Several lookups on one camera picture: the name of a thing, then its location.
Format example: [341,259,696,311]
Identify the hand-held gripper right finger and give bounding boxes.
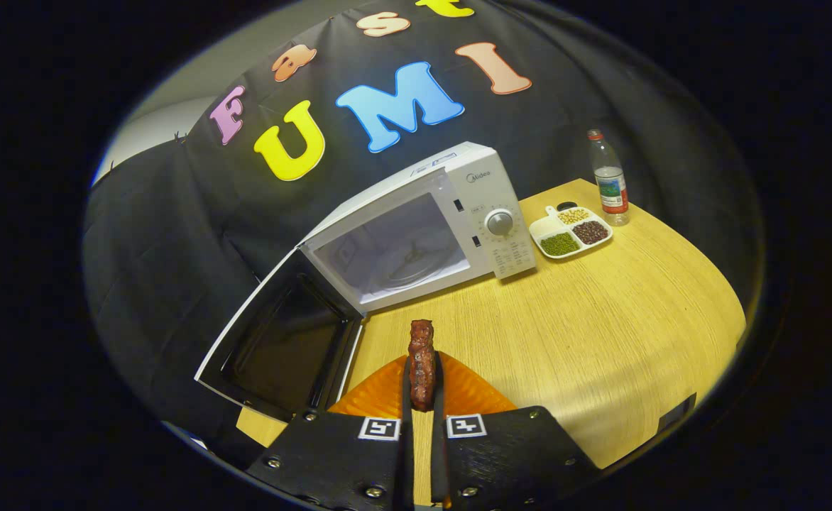
[430,351,601,511]

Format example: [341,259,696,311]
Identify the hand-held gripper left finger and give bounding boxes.
[246,353,415,511]

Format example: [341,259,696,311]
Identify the red-brown meat piece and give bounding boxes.
[407,319,437,412]

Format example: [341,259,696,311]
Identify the white toaster oven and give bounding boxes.
[195,141,537,423]

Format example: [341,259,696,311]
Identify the small black flat object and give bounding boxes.
[657,392,697,434]

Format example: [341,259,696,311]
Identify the white divided dish with beans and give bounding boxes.
[528,205,614,260]

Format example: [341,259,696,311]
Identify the clear plastic bottle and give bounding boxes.
[586,128,631,227]

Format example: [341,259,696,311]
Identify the black backdrop cloth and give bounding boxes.
[82,0,765,455]

